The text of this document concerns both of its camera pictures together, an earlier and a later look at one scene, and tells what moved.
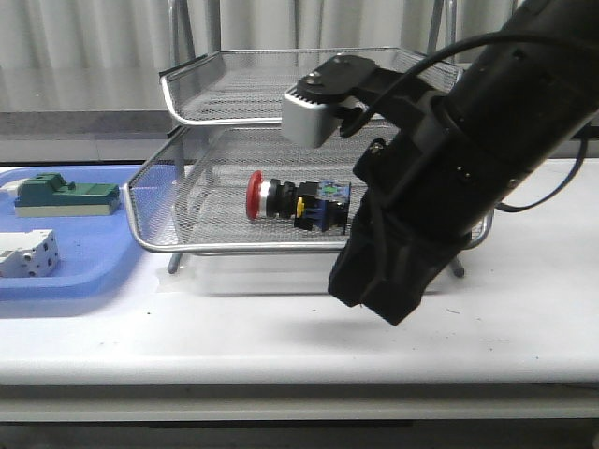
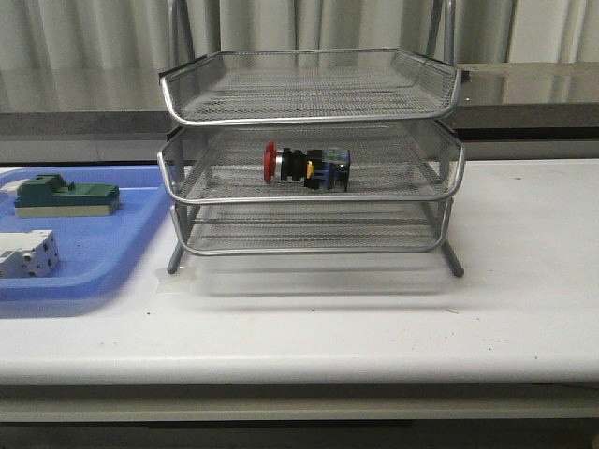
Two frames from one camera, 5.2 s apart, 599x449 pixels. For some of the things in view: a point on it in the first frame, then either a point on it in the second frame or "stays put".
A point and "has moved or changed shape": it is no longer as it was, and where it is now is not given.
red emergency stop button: [313, 206] to [320, 169]
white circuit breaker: [28, 254] stays put
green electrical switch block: [48, 195] stays put
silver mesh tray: [189, 196] has moved or changed shape
